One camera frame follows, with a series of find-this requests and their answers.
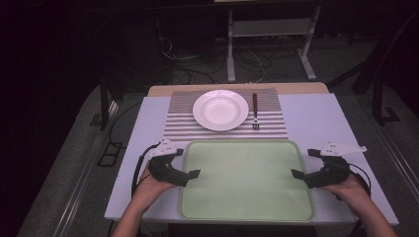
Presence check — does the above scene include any white board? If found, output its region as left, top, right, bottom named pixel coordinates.
left=104, top=93, right=400, bottom=227

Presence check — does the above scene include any white plate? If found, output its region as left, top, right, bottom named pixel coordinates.
left=192, top=89, right=250, bottom=132

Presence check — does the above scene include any fork with brown handle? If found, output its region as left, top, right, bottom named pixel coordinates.
left=251, top=93, right=262, bottom=131

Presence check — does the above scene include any person's left hand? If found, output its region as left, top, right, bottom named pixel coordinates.
left=132, top=163, right=178, bottom=213

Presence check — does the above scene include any green tray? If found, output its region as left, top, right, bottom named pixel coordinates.
left=178, top=139, right=316, bottom=223

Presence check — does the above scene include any person's right hand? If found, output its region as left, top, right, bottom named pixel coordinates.
left=319, top=173, right=372, bottom=216

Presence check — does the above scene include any black metal stand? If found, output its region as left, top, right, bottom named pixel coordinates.
left=89, top=73, right=117, bottom=131
left=371, top=76, right=401, bottom=126

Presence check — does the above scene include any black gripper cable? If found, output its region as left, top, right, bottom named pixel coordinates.
left=335, top=162, right=373, bottom=202
left=130, top=143, right=161, bottom=199

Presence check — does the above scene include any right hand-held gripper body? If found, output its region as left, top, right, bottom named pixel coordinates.
left=304, top=141, right=368, bottom=190

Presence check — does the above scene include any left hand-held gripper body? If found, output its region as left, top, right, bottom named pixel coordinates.
left=147, top=137, right=192, bottom=188

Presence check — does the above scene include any tangle of floor cables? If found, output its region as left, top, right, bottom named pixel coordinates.
left=157, top=35, right=269, bottom=85

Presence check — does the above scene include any white metal desk frame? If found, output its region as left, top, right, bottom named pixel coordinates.
left=225, top=4, right=322, bottom=84

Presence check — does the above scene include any striped placemat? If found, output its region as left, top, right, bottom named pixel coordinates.
left=162, top=87, right=290, bottom=142

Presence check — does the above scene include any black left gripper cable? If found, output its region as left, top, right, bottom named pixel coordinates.
left=130, top=143, right=161, bottom=199

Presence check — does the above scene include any wooden table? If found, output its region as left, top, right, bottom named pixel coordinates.
left=146, top=82, right=330, bottom=98

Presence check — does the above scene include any metal floor rail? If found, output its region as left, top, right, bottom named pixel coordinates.
left=52, top=98, right=121, bottom=237
left=371, top=113, right=419, bottom=200

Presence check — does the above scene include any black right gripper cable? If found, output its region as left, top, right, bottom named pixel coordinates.
left=335, top=162, right=373, bottom=202

